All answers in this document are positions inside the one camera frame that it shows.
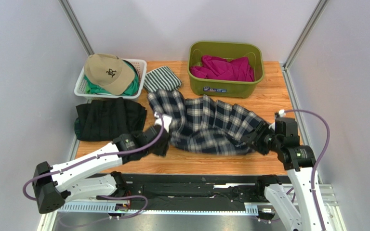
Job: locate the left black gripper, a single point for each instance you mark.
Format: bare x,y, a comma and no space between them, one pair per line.
163,149

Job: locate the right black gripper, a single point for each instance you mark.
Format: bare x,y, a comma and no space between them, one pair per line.
257,139

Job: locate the grey white plaid skirt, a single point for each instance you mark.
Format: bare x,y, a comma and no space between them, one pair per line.
203,125

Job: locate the black garment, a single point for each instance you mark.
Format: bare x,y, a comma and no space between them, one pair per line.
104,120

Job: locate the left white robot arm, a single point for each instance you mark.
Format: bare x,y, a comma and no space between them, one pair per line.
56,185

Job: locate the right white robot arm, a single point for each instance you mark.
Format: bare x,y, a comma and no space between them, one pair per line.
309,213

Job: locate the striped folded cloth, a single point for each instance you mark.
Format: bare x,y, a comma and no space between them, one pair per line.
162,78

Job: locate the olive green plastic tub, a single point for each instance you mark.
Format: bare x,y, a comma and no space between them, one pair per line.
228,51

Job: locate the pink garment in tub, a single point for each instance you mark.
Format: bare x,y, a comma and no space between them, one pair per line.
217,68

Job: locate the green garment in basket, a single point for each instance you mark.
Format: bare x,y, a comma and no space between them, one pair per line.
130,91

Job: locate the beige baseball cap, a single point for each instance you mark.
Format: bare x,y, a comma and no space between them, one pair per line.
109,72

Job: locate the white plastic basket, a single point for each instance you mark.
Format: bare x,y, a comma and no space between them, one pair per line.
81,83

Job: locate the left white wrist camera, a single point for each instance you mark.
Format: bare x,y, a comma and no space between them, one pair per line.
163,120

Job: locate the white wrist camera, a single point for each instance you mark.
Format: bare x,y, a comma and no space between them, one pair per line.
278,114
163,120

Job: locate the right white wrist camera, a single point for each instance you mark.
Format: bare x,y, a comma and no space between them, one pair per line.
278,114

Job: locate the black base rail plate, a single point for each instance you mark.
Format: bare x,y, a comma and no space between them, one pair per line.
194,193

